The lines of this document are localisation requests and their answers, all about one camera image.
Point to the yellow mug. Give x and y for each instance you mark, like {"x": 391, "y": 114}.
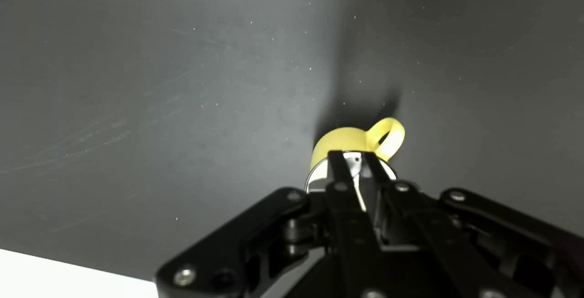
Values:
{"x": 342, "y": 140}

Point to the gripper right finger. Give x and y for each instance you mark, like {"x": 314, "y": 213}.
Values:
{"x": 483, "y": 229}

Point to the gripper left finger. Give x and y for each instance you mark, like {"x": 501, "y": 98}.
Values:
{"x": 255, "y": 243}

